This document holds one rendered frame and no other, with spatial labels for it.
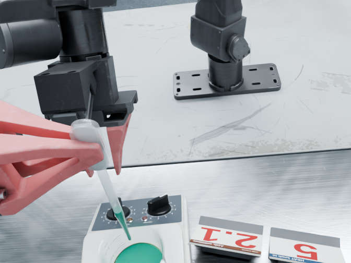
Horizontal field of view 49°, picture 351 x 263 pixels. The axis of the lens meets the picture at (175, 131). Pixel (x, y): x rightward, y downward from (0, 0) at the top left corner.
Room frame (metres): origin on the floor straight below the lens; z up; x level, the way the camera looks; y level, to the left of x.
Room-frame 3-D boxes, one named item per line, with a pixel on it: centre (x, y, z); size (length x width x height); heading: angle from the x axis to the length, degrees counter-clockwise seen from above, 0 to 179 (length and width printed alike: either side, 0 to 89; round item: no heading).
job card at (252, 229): (0.23, -0.05, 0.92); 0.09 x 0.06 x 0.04; 69
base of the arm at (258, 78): (0.55, -0.11, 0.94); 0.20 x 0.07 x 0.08; 84
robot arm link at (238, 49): (0.54, -0.11, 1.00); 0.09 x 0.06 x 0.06; 38
